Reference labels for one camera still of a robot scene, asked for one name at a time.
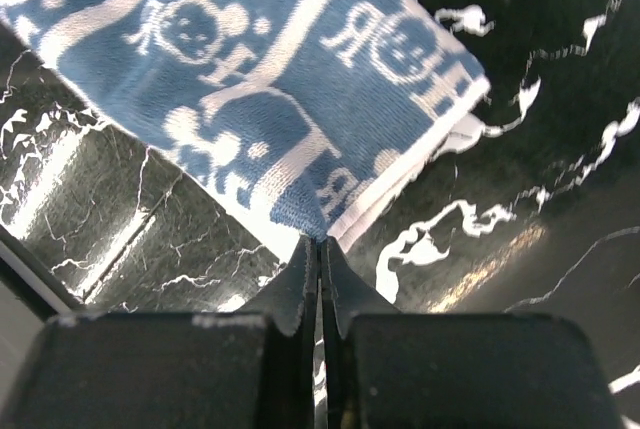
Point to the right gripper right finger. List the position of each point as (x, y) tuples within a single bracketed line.
[(388, 369)]

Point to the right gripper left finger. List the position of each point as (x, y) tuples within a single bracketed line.
[(250, 368)]

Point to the blue white patterned towel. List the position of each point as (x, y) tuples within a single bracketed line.
[(300, 117)]

